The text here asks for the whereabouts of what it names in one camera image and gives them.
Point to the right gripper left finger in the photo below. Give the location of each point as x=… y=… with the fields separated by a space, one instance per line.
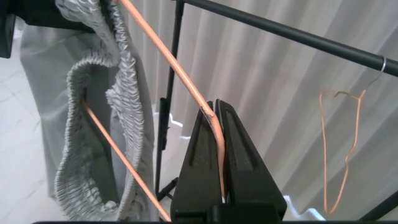
x=186 y=193

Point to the pale grey shorts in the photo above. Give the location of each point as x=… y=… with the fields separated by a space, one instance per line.
x=46 y=77

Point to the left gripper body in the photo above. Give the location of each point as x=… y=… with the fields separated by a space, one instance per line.
x=7 y=34

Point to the pink clothes hanger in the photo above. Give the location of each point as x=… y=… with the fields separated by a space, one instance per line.
x=174 y=63
x=324 y=155

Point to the black clothes rack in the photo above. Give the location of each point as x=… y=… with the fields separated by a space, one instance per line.
x=280 y=29

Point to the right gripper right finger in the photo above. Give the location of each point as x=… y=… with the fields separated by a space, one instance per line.
x=264 y=186

